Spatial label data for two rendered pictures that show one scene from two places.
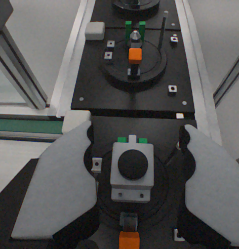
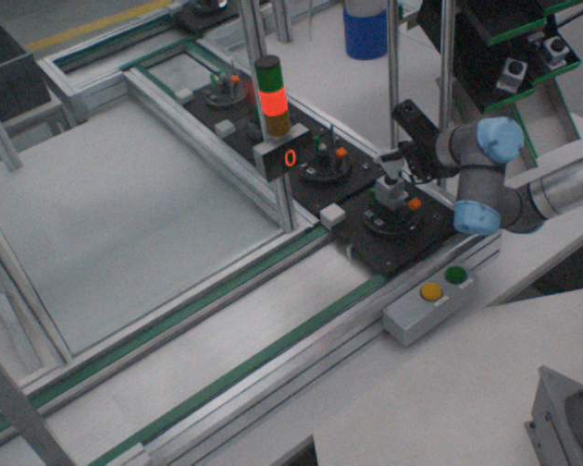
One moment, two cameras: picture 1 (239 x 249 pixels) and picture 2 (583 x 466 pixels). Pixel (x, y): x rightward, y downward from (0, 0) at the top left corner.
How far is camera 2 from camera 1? 1.29 m
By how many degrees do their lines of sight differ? 28
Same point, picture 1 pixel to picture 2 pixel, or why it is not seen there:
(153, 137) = not seen: hidden behind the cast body
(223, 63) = (377, 136)
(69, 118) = (327, 213)
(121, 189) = (393, 197)
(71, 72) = not seen: hidden behind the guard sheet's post
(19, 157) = (304, 272)
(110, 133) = (355, 208)
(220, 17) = (338, 97)
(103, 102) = (333, 199)
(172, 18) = (316, 125)
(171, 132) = not seen: hidden behind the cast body
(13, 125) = (283, 252)
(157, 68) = (347, 161)
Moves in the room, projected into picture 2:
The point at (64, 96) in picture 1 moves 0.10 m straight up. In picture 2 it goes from (302, 214) to (297, 182)
